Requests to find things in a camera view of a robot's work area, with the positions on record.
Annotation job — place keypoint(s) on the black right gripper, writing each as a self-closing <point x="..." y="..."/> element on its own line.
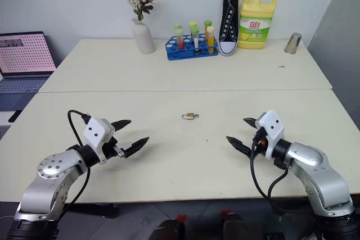
<point x="259" y="141"/>

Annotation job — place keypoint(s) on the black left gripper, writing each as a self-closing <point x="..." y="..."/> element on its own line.
<point x="111" y="150"/>

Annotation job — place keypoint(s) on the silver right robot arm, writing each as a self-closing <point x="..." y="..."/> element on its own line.
<point x="309" y="158"/>

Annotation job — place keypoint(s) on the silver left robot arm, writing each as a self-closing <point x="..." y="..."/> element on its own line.
<point x="53" y="167"/>

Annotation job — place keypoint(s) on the small brass padlock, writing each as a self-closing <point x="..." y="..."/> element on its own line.
<point x="189" y="116"/>

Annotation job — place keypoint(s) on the dark rounded shape red cap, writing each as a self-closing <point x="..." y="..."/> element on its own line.
<point x="170" y="230"/>
<point x="234" y="227"/>

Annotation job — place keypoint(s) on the blue test tube rack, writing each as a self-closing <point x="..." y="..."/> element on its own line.
<point x="182" y="54"/>

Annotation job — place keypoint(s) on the white ceramic vase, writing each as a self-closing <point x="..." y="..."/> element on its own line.
<point x="143" y="37"/>

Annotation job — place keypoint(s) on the silver metal cup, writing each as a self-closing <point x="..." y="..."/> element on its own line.
<point x="293" y="43"/>

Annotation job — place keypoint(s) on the green-capped tube white label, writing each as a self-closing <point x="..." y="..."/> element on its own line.
<point x="195" y="43"/>

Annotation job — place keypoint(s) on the green-capped tube red liquid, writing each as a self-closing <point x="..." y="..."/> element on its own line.
<point x="180" y="40"/>

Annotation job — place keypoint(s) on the yellow dish soap bottle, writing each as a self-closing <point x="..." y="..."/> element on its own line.
<point x="254" y="26"/>

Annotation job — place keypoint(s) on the black canvas sneaker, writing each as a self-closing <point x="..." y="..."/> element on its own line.
<point x="229" y="20"/>

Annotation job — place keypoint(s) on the green-capped tube yellow liquid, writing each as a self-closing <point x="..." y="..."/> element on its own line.
<point x="207" y="23"/>

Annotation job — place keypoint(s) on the green-capped test tube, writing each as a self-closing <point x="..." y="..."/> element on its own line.
<point x="177" y="26"/>
<point x="193" y="24"/>

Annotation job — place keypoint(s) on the open laptop computer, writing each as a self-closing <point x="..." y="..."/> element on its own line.
<point x="25" y="54"/>

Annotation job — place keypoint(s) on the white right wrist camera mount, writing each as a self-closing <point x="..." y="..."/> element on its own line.
<point x="272" y="127"/>

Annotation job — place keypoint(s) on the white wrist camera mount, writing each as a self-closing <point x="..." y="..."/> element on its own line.
<point x="272" y="127"/>
<point x="95" y="131"/>

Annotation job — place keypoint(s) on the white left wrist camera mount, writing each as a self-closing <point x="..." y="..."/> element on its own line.
<point x="95" y="131"/>

